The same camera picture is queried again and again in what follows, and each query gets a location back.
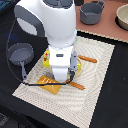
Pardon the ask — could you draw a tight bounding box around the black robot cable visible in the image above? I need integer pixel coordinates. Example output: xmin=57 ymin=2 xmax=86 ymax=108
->
xmin=5 ymin=19 xmax=75 ymax=87

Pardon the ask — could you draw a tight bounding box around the yellow toy butter box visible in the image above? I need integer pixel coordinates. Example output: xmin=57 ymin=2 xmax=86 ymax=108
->
xmin=43 ymin=51 xmax=50 ymax=67

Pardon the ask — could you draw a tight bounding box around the beige bowl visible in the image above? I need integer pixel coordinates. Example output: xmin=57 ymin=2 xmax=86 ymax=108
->
xmin=116 ymin=4 xmax=128 ymax=30

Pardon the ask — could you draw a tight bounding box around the grey toy frying pan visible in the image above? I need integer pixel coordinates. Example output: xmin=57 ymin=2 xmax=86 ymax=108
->
xmin=7 ymin=43 xmax=34 ymax=80

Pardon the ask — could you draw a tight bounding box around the grey toy cooking pot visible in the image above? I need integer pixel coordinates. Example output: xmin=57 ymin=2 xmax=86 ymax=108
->
xmin=80 ymin=0 xmax=105 ymax=25

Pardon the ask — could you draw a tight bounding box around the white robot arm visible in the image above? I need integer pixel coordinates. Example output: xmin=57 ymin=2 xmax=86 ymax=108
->
xmin=14 ymin=0 xmax=76 ymax=82

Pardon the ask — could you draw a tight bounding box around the pink toy stove board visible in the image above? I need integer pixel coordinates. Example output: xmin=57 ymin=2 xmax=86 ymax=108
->
xmin=76 ymin=1 xmax=128 ymax=43

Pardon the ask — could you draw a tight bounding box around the round wooden plate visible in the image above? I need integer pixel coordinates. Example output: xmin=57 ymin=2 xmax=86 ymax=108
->
xmin=75 ymin=58 xmax=83 ymax=78

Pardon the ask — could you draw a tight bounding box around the toy knife wooden handle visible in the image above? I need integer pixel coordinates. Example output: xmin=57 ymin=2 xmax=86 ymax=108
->
xmin=78 ymin=55 xmax=97 ymax=63

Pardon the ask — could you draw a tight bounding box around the orange toy bread loaf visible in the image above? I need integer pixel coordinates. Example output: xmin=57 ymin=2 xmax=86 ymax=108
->
xmin=37 ymin=75 xmax=61 ymax=94

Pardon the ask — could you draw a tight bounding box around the beige striped placemat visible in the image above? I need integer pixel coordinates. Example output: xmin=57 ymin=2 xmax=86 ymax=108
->
xmin=13 ymin=36 xmax=114 ymax=128

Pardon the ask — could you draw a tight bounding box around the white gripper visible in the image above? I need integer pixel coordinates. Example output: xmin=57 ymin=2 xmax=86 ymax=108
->
xmin=48 ymin=46 xmax=77 ymax=82

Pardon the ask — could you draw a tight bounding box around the toy fork wooden handle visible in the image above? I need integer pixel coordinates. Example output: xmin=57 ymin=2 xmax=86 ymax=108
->
xmin=69 ymin=82 xmax=85 ymax=90

